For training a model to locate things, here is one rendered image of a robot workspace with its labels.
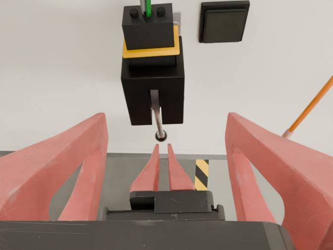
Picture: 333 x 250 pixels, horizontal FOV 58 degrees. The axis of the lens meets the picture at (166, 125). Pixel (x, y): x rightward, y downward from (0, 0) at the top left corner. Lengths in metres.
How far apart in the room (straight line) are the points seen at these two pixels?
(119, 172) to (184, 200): 1.15
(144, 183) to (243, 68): 0.16
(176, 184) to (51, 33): 0.18
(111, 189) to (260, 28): 1.21
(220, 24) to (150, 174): 0.15
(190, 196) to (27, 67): 0.21
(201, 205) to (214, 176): 1.19
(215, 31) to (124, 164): 1.15
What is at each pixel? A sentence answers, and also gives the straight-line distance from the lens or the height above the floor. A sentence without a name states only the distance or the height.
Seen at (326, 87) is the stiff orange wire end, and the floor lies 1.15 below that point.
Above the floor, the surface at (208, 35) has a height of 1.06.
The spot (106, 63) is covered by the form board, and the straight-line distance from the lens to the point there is 0.32.
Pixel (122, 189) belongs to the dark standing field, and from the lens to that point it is 1.42.
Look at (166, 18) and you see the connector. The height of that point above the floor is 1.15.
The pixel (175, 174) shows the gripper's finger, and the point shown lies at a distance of 0.28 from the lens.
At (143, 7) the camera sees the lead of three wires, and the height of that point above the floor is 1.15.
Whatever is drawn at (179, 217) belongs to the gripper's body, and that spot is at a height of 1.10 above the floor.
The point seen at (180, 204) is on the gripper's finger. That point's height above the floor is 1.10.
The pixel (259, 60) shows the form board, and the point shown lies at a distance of 0.33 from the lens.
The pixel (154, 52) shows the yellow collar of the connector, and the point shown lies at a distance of 0.19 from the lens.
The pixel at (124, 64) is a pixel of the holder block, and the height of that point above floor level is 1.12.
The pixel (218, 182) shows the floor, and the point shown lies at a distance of 1.46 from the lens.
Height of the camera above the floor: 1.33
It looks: 80 degrees down
